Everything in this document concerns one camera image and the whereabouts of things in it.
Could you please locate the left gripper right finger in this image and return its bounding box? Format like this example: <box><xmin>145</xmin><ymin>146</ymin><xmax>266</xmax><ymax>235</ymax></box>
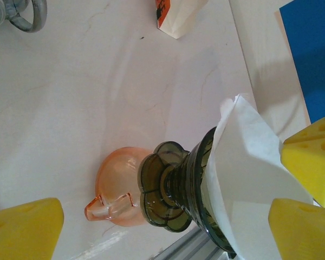
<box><xmin>269</xmin><ymin>198</ymin><xmax>325</xmax><ymax>260</ymax></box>

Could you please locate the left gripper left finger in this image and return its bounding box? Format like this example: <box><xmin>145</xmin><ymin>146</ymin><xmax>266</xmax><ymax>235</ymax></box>
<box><xmin>0</xmin><ymin>197</ymin><xmax>65</xmax><ymax>260</ymax></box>

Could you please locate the orange glass server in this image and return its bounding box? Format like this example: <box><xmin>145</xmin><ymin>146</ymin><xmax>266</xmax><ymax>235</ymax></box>
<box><xmin>83</xmin><ymin>146</ymin><xmax>152</xmax><ymax>228</ymax></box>

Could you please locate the olive green glass dripper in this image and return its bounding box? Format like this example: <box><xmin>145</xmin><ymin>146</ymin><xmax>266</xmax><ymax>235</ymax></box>
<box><xmin>137</xmin><ymin>126</ymin><xmax>238</xmax><ymax>259</ymax></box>

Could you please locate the paper filter pack orange label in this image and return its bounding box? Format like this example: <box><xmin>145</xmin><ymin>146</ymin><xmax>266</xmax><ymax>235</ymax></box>
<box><xmin>153</xmin><ymin>0</ymin><xmax>210</xmax><ymax>40</ymax></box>

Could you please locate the grey glass server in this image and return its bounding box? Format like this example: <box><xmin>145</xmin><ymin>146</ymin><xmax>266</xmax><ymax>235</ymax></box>
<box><xmin>4</xmin><ymin>0</ymin><xmax>48</xmax><ymax>34</ymax></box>

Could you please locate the aluminium front rail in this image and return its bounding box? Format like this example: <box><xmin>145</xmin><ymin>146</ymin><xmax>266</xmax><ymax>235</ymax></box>
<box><xmin>151</xmin><ymin>226</ymin><xmax>233</xmax><ymax>260</ymax></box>

